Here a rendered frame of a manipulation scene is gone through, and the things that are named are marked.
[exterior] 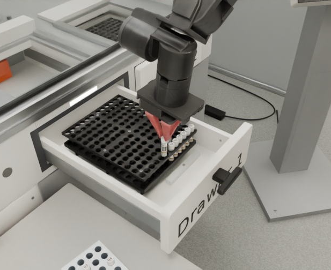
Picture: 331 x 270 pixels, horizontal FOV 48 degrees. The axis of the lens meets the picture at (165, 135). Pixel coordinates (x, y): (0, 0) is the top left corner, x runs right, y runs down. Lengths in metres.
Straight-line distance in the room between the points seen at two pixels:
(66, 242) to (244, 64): 2.04
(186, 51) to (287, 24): 1.86
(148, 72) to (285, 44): 1.57
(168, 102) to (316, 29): 1.02
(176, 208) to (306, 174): 1.44
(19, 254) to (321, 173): 1.57
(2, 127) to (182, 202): 0.35
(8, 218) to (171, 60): 0.50
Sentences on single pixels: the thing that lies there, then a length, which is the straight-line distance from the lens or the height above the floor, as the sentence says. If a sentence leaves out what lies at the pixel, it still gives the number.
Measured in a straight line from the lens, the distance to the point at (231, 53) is 2.63.
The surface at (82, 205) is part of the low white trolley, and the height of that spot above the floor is 0.76.
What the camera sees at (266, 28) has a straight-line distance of 2.45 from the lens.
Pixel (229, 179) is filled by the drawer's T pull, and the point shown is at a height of 0.91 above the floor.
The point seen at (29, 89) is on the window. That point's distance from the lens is 0.76.
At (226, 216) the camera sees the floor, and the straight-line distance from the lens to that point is 1.78.
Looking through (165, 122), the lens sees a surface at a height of 1.01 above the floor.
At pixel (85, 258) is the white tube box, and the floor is 0.80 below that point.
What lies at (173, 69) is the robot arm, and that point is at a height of 1.11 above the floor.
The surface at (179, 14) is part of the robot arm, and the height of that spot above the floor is 1.19.
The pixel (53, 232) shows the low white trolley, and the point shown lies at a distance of 0.81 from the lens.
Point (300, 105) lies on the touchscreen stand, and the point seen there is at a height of 0.46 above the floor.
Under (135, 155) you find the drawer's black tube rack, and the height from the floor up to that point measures 0.90.
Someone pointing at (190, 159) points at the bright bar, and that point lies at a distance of 0.79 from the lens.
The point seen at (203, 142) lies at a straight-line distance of 0.84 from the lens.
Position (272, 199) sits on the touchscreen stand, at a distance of 1.84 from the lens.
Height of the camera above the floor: 1.40
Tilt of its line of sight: 41 degrees down
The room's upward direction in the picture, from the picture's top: straight up
